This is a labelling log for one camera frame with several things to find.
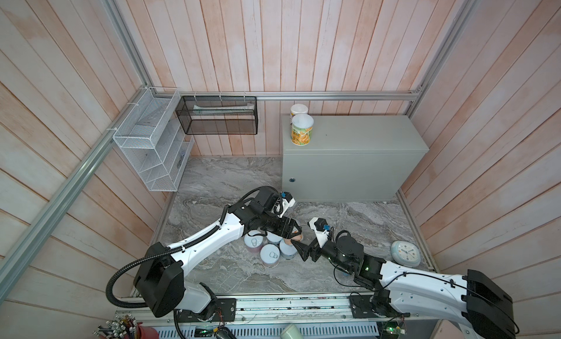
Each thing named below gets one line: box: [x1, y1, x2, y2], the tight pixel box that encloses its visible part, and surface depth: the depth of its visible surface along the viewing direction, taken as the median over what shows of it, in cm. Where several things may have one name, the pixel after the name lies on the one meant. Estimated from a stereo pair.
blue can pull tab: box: [279, 238, 298, 261], surface depth 83 cm
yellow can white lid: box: [289, 103, 309, 119], surface depth 80 cm
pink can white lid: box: [260, 244, 281, 264], surface depth 82 cm
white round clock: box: [390, 240, 422, 268], surface depth 85 cm
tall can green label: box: [290, 113, 315, 147], surface depth 74 cm
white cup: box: [280, 323, 304, 339], surface depth 65 cm
